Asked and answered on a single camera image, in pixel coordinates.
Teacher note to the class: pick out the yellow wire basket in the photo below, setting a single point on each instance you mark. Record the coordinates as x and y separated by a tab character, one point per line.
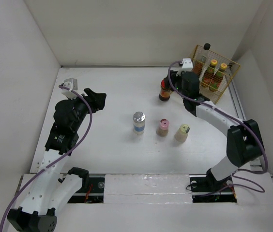
215	72

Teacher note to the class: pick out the yellow-cap sauce bottle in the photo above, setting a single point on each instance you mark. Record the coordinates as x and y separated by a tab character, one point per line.
209	73
218	77

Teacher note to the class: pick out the yellow-cap sauce bottle front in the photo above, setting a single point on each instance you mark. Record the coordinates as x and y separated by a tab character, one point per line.
218	77

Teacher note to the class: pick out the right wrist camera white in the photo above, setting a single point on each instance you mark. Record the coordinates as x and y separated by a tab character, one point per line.
186	65

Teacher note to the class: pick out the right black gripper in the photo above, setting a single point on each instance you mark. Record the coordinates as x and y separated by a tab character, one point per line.
174	76

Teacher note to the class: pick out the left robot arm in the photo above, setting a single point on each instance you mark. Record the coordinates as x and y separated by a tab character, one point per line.
48	194

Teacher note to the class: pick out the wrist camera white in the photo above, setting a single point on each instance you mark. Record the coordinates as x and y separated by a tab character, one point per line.
67	86
186	65

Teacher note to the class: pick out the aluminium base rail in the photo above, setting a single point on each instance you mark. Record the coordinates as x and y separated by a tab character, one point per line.
149	189

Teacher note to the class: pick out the silver-cap blue-label shaker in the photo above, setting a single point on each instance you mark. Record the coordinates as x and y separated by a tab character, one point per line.
139	122

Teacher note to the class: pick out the yellow-cap beige jar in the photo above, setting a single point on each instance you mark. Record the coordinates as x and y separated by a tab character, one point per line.
182	133

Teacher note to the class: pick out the pink-cap spice jar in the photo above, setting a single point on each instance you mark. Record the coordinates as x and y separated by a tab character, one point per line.
162	129

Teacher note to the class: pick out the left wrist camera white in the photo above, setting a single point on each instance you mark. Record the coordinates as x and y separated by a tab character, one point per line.
67	86

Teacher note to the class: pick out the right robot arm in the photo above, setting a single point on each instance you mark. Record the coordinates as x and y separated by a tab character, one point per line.
244	142

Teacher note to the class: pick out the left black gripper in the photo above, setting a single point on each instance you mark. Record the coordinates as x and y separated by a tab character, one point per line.
98	100

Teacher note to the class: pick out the tall black-cap glass bottle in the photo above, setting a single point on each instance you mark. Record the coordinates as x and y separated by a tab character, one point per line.
200	59

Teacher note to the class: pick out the red-cap dark sauce jar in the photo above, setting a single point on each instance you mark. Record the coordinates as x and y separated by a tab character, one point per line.
164	95

